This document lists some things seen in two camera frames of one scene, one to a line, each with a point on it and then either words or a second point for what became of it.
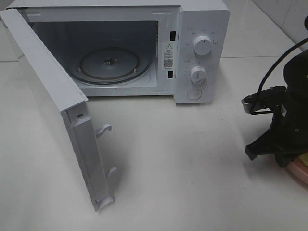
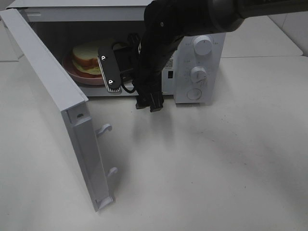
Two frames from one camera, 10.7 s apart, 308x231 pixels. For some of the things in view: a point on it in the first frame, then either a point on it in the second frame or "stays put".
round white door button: (194, 94) stays put
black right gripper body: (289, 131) -> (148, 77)
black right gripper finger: (266, 144) -> (143, 100)
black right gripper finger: (283, 159) -> (157, 101)
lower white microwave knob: (198, 74) stays put
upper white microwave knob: (202, 45) stays put
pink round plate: (299, 169) -> (67, 62)
